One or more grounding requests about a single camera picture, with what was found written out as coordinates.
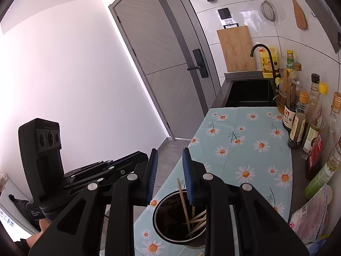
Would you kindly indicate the daisy print tablecloth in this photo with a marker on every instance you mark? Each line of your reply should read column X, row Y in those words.
column 253, row 152

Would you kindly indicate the white wall socket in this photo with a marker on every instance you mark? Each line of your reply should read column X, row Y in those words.
column 229, row 22

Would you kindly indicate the yellow dish soap bottle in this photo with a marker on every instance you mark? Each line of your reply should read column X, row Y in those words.
column 266, row 64

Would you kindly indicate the black sink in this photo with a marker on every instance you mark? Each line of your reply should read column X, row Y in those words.
column 250, row 92

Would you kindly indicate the clear bag pink print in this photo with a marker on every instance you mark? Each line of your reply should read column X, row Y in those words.
column 309, row 216

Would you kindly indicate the gold cap bottle red label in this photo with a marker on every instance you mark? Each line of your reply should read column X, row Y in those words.
column 314, row 152

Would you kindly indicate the cleaver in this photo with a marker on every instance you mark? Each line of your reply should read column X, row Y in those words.
column 319, row 13

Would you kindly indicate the small bottle orange cap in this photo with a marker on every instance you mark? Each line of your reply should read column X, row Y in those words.
column 297, row 130

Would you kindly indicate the wooden cutting board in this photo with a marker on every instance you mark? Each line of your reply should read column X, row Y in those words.
column 235, row 49

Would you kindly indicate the soy sauce bottle red label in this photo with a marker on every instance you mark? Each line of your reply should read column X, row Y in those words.
column 287, row 117

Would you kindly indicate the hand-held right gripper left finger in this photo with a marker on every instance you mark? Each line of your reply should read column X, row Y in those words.
column 151, row 176

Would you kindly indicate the clear bottle yellow cap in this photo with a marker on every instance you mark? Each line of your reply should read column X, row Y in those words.
column 290, row 58

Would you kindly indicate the grey door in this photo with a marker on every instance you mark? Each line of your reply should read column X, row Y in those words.
column 159, row 58

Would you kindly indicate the black utensil holder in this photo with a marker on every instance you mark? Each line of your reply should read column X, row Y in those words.
column 170, row 218

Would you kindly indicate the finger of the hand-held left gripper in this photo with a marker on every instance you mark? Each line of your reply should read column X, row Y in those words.
column 120, row 160
column 106, row 174

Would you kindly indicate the black wall switch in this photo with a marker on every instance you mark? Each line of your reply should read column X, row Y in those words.
column 223, row 13

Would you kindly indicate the cooking oil bottle green label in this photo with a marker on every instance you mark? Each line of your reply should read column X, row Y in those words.
column 322, row 176

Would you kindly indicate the person's left hand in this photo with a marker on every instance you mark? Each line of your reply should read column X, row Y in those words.
column 44, row 225

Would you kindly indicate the wooden spatula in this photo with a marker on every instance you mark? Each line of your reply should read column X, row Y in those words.
column 299, row 16

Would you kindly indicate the black faucet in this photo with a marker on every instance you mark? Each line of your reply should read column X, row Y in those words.
column 269, row 50

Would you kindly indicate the black cap bottle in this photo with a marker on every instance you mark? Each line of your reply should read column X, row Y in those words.
column 314, row 96

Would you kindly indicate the metal strainer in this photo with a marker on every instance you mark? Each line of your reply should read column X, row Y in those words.
column 267, row 10

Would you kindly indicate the group of wooden chopsticks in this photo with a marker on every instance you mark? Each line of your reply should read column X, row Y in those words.
column 184, row 205

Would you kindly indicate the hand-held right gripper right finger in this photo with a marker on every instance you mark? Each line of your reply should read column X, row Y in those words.
column 187, row 176

